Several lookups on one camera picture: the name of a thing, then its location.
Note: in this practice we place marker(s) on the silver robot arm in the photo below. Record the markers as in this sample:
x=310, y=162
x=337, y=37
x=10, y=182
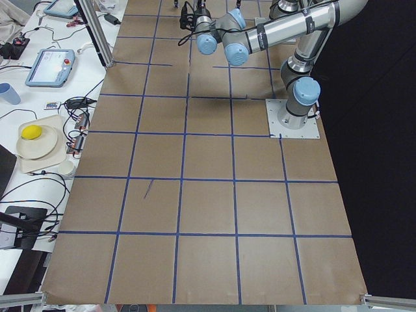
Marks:
x=287, y=20

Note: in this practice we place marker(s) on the black monitor stand base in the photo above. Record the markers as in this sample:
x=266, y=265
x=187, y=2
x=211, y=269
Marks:
x=20, y=227

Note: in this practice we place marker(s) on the white paper cup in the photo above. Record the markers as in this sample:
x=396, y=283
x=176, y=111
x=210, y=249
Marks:
x=67, y=169

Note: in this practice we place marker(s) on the beige tray with plates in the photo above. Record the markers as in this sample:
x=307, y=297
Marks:
x=48, y=149

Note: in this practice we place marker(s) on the black power adapter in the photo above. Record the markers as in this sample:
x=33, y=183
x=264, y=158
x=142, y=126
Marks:
x=112, y=19

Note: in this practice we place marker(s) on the yellow lemon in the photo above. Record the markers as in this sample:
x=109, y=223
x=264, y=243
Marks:
x=31, y=132

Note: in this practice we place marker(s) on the blue teach pendant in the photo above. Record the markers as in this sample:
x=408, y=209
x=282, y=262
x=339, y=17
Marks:
x=61, y=8
x=51, y=68

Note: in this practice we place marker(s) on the light blue plastic cup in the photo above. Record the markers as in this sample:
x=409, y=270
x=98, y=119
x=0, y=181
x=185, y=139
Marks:
x=9, y=94

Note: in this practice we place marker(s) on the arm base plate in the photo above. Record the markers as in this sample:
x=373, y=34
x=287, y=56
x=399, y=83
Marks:
x=282, y=124

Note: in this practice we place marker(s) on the black wrist camera, arm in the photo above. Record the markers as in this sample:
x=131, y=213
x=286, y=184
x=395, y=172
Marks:
x=187, y=19

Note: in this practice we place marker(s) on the aluminium frame post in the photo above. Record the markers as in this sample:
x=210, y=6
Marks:
x=93, y=26

